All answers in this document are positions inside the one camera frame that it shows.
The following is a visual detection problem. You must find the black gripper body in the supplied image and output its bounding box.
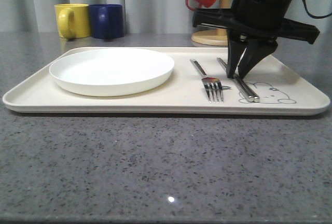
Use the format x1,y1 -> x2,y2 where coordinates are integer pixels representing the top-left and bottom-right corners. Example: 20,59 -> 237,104
192,0 -> 320,44

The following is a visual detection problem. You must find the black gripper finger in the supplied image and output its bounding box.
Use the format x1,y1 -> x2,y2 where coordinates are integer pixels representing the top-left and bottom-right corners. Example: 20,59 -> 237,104
226,29 -> 247,78
238,39 -> 278,78

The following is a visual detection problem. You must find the silver fork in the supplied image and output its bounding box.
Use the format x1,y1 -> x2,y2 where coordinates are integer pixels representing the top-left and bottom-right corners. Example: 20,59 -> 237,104
190,59 -> 224,103

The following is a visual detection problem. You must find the white round plate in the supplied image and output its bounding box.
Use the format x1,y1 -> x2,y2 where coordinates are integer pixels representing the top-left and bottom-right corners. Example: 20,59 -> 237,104
49,48 -> 175,96

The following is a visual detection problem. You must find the wooden mug tree stand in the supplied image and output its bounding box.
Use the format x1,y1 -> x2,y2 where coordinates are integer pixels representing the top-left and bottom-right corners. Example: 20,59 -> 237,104
191,0 -> 231,46

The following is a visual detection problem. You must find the cream rabbit serving tray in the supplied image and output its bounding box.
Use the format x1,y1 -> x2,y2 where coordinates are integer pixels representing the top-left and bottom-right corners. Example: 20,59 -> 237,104
3,47 -> 330,116

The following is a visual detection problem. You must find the dark blue mug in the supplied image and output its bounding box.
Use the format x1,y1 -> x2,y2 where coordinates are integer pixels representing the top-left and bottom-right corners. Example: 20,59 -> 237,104
88,4 -> 125,39

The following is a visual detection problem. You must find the yellow mug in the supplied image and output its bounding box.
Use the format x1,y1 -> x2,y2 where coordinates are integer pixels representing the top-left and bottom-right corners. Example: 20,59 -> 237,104
54,4 -> 91,39

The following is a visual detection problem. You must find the black cable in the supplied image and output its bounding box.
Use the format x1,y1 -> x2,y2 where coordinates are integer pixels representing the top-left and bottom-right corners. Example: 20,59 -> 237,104
292,0 -> 332,19

